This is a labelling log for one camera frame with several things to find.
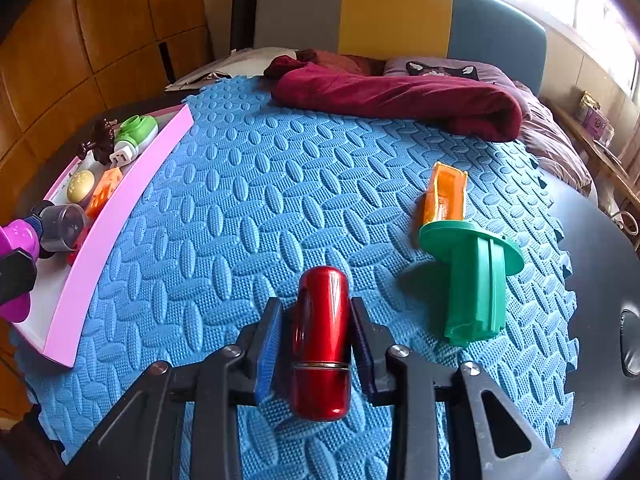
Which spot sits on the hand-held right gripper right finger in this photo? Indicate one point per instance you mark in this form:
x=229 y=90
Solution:
x=362 y=350

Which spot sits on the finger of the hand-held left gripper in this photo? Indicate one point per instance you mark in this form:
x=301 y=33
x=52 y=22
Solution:
x=17 y=277
x=34 y=225

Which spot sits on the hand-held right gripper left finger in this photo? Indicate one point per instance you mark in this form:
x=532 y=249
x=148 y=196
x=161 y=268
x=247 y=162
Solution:
x=267 y=350

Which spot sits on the purple plastic toy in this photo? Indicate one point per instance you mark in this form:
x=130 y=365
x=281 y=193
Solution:
x=15 y=237

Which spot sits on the grey cylindrical container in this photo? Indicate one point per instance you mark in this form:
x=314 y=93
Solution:
x=62 y=225

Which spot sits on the red metallic capsule case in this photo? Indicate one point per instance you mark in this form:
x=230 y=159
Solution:
x=320 y=320

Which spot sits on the cream dotted round case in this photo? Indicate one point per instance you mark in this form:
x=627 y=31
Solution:
x=80 y=186

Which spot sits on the pink cardboard tray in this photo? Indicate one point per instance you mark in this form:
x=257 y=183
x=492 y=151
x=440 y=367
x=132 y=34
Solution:
x=125 y=200

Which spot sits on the small red object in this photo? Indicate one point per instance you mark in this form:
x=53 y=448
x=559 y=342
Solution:
x=75 y=256

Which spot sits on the orange building block toy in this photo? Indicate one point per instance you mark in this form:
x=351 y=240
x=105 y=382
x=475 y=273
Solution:
x=102 y=195

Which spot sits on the green flanged plastic tube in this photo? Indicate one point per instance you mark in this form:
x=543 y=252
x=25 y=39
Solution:
x=475 y=280

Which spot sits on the green plug-in repellent heater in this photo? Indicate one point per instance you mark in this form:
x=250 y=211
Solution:
x=132 y=132

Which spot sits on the blue foam mat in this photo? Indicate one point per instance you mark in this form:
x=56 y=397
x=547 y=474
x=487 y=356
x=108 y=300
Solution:
x=250 y=185

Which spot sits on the orange plastic trough piece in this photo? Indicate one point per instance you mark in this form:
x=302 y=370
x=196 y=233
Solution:
x=445 y=195

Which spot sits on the wooden wardrobe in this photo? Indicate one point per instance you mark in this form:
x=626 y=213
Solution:
x=100 y=20

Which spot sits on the maroon cloth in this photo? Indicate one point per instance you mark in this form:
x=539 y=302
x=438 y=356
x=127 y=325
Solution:
x=400 y=100

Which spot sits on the beige cloth bag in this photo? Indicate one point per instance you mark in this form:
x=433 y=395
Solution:
x=235 y=62

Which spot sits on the lilac bed sheet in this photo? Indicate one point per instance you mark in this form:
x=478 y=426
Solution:
x=550 y=140

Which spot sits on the cat print pillow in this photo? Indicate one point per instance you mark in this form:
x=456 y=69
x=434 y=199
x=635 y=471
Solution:
x=440 y=67

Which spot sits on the wooden bedside shelf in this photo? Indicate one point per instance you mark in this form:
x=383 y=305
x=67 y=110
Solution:
x=610 y=170

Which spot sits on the black rolled mat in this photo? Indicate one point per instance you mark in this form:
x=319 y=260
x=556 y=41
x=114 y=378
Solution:
x=247 y=5

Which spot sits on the small pink box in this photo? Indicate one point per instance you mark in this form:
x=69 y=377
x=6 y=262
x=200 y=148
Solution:
x=595 y=117

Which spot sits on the grey yellow blue headboard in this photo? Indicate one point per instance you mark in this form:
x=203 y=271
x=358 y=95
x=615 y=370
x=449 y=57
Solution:
x=395 y=10

